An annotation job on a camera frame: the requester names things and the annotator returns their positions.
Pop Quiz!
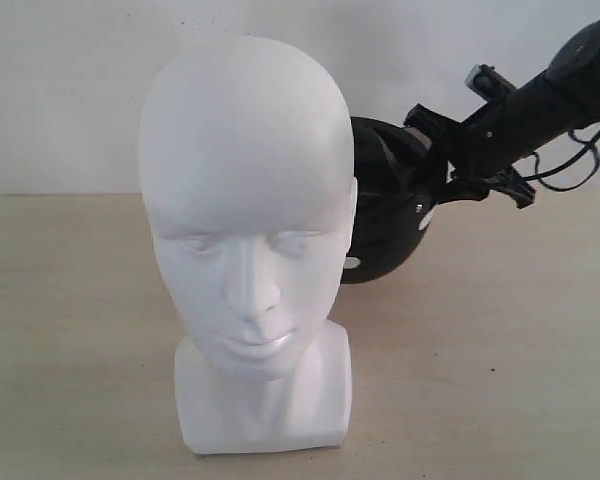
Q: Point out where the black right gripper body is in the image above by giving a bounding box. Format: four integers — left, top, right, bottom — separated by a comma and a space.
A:
404, 104, 536, 209

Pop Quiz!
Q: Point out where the black helmet with tinted visor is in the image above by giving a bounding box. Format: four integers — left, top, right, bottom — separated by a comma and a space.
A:
341, 116, 447, 285

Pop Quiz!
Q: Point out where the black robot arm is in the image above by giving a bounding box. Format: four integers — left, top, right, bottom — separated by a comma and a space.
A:
404, 20, 600, 208

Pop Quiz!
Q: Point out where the white mannequin head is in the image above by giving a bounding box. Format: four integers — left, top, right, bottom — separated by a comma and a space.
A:
138, 36, 358, 455

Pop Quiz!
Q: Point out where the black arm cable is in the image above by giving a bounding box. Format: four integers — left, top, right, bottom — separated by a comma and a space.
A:
522, 122, 600, 192

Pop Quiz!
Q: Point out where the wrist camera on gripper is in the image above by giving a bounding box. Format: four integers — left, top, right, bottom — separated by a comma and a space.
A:
465, 64, 516, 102

